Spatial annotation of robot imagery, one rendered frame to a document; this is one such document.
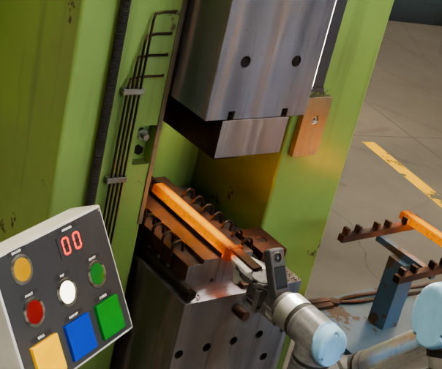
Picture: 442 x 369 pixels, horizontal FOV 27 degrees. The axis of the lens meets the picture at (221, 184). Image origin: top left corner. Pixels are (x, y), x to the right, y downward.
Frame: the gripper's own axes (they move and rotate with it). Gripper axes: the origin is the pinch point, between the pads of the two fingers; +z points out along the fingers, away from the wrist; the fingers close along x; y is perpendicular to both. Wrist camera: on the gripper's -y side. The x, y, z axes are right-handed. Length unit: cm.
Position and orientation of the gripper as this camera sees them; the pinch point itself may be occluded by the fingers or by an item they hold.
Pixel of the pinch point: (238, 255)
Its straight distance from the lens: 226.5
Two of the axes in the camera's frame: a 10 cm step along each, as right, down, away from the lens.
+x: 7.9, -0.9, 6.1
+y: -2.2, 8.8, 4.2
